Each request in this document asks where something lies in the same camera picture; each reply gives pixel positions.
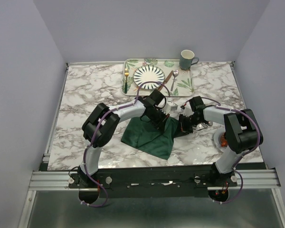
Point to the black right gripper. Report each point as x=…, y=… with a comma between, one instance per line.
x=182, y=126

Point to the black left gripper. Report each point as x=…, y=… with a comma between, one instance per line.
x=160, y=124

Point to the dark green cloth napkin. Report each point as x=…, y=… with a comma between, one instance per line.
x=142, y=135

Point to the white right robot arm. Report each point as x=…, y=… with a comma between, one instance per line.
x=242, y=132

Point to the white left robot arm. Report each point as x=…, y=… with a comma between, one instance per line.
x=101, y=124

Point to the white saucer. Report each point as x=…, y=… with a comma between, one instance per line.
x=216, y=136

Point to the leaf-patterned serving tray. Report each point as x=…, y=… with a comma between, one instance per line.
x=184, y=81

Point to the striped white round plate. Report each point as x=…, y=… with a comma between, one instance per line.
x=148, y=77

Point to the silver spoon on tray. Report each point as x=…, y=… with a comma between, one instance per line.
x=175, y=74

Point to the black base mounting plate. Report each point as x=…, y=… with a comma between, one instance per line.
x=200, y=181

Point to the green ceramic mug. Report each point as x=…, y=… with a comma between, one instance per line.
x=187, y=59

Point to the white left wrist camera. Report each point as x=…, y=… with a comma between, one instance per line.
x=169, y=107

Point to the gold fork green handle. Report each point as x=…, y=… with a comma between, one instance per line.
x=126, y=74

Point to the aluminium frame rail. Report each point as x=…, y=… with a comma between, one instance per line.
x=259, y=180

